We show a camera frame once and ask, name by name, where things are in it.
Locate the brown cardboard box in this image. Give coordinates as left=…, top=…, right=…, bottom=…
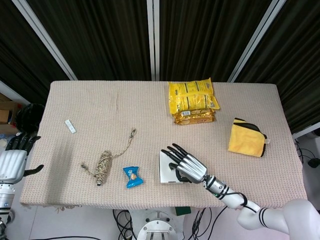
left=0, top=92, right=20, bottom=123

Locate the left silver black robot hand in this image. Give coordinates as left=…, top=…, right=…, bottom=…
left=0, top=132, right=45, bottom=185

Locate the flat white box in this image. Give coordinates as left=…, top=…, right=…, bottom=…
left=159, top=150, right=186, bottom=185

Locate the yellow cloth with black trim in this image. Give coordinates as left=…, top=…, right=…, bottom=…
left=227, top=117, right=272, bottom=158

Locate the gold biscuit pack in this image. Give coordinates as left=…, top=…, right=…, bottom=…
left=171, top=107, right=216, bottom=126

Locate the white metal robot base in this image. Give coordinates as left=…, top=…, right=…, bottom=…
left=129, top=207, right=186, bottom=240

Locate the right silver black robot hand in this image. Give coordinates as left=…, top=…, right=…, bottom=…
left=161, top=143, right=208, bottom=185

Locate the black round object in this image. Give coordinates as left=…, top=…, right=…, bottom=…
left=15, top=102, right=46, bottom=133

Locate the blue snack packet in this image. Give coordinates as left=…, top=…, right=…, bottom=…
left=122, top=166, right=146, bottom=190

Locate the black floor cable bundle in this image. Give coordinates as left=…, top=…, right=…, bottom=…
left=112, top=209, right=137, bottom=240
left=191, top=207, right=213, bottom=240

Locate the small white plastic strip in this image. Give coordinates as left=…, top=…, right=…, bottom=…
left=64, top=119, right=77, bottom=135

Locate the yellow snack bag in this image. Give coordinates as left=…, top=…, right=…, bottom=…
left=167, top=77, right=215, bottom=97
left=169, top=92, right=221, bottom=115

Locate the twine spool with loose end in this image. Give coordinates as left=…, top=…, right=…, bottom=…
left=80, top=127, right=138, bottom=187

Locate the white partition post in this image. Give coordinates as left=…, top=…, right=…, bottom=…
left=227, top=0, right=287, bottom=83
left=146, top=0, right=161, bottom=81
left=11, top=0, right=78, bottom=81

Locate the beige woven tablecloth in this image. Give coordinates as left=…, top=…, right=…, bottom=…
left=18, top=79, right=309, bottom=210

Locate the green item under table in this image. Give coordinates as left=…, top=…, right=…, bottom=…
left=174, top=206, right=193, bottom=217

